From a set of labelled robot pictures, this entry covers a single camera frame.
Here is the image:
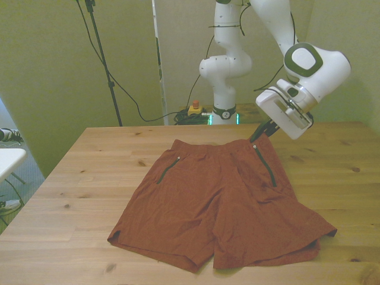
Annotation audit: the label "coiled black cables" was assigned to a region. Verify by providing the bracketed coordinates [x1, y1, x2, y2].
[173, 108, 213, 126]

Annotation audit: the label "rust red shorts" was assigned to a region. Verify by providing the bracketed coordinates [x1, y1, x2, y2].
[106, 138, 338, 274]

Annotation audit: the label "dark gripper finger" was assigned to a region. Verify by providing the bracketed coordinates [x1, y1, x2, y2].
[250, 118, 270, 141]
[265, 121, 281, 138]

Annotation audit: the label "black and white sneaker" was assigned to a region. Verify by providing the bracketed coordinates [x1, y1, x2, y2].
[0, 128, 24, 145]

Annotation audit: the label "white vertical rail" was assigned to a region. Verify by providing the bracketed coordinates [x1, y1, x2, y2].
[151, 0, 169, 125]

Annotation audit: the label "black tripod cable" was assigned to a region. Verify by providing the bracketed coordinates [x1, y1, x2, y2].
[75, 0, 179, 122]

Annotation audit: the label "white folding table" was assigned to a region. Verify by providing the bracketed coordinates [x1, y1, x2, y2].
[0, 147, 28, 185]

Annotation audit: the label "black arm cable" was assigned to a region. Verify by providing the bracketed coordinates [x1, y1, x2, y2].
[187, 0, 300, 109]

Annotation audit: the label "black tripod pole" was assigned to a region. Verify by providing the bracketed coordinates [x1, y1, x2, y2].
[75, 0, 124, 127]

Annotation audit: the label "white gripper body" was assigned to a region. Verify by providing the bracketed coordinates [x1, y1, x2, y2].
[255, 85, 314, 141]

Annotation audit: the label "yellow emergency stop button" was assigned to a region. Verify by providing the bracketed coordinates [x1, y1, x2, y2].
[187, 100, 205, 117]

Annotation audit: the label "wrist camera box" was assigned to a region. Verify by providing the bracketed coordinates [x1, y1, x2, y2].
[284, 99, 314, 130]

